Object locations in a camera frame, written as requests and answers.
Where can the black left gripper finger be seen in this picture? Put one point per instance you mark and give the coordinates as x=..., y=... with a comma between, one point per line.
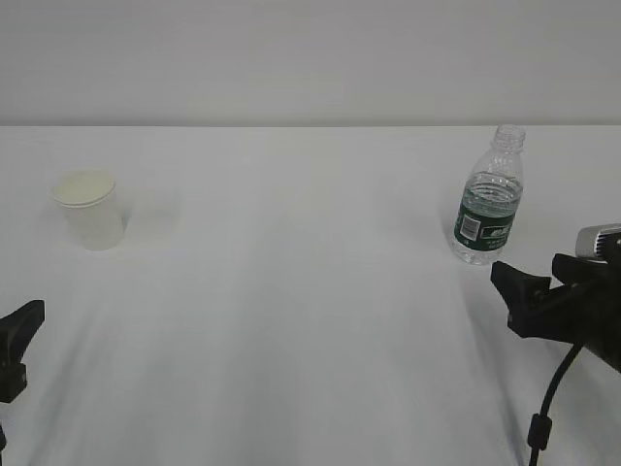
x=17, y=331

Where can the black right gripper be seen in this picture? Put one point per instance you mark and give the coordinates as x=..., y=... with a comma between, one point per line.
x=536, y=310

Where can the clear green-label water bottle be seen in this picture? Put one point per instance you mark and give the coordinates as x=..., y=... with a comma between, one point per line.
x=490, y=199

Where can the white paper cup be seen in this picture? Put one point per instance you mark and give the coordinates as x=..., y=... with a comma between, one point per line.
x=88, y=201

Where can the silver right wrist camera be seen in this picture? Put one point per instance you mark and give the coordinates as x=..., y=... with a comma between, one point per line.
x=590, y=241

